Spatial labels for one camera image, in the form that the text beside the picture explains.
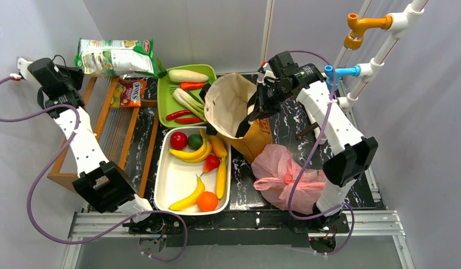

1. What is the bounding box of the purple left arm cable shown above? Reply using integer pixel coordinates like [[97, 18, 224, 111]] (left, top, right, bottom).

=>
[[0, 73, 189, 263]]

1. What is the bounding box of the single yellow banana lower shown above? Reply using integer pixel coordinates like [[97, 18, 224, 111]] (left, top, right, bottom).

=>
[[168, 177, 205, 211]]

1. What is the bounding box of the white radish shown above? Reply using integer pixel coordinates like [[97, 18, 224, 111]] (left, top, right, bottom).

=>
[[168, 69, 209, 83]]

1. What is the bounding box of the yellow banana by bag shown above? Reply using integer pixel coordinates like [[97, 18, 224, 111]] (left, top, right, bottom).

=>
[[215, 157, 227, 200]]

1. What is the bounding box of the aluminium base frame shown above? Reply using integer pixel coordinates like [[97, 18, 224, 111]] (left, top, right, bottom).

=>
[[61, 80, 415, 269]]

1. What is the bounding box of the white fruit tray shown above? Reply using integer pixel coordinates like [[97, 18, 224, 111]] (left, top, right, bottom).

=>
[[153, 126, 232, 216]]

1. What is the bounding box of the green lime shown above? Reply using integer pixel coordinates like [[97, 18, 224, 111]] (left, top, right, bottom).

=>
[[187, 134, 203, 151]]

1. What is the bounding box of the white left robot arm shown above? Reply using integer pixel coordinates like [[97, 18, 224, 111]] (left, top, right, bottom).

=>
[[27, 58, 152, 222]]

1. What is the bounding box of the green vegetable tray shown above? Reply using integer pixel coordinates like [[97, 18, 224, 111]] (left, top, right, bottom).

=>
[[156, 64, 217, 129]]

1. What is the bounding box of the green white leek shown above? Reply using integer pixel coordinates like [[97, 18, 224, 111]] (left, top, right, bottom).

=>
[[173, 88, 206, 122]]

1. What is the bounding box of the brown paper bag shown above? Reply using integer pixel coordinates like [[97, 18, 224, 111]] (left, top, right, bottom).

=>
[[200, 73, 273, 164]]

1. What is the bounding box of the pink plastic grocery bag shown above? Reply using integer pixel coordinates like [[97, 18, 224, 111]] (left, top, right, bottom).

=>
[[251, 144, 327, 215]]

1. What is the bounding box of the orange carrot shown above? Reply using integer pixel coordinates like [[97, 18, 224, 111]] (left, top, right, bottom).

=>
[[169, 82, 206, 91]]

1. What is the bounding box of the blue faucet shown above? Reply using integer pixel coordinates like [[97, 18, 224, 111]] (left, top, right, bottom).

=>
[[324, 65, 361, 91]]

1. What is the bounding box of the red chili pepper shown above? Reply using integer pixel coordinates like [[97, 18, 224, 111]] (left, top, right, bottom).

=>
[[166, 109, 193, 121]]

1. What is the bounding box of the white pipe frame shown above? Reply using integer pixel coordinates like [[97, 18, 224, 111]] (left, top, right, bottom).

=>
[[303, 0, 430, 146]]

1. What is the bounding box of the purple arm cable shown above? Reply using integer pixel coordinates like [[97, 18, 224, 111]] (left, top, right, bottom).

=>
[[286, 50, 356, 257], [0, 73, 189, 263]]

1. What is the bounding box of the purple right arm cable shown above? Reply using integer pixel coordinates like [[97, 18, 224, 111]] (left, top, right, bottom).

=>
[[286, 50, 356, 257]]

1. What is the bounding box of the yellow banana bunch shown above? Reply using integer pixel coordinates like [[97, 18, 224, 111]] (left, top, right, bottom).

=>
[[169, 129, 211, 163]]

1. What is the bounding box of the red apple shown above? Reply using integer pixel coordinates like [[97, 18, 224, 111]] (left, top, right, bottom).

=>
[[170, 131, 188, 150]]

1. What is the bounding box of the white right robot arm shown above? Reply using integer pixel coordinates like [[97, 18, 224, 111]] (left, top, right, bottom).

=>
[[242, 51, 378, 220]]

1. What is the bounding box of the green chips bag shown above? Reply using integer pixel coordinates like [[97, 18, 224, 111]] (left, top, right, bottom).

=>
[[75, 39, 158, 77]]

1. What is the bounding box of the orange fruit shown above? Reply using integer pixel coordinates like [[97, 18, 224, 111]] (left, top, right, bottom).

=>
[[196, 192, 219, 212]]

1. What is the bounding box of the orange faucet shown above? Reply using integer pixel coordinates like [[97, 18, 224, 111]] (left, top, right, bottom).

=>
[[343, 13, 393, 50]]

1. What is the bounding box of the wooden rack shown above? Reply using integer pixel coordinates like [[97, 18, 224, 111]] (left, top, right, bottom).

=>
[[47, 76, 160, 200]]

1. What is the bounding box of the orange mango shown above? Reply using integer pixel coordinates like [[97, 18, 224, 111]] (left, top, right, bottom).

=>
[[208, 135, 228, 159]]

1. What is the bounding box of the orange candy bag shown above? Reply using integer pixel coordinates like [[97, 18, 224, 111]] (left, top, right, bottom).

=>
[[110, 79, 147, 108]]

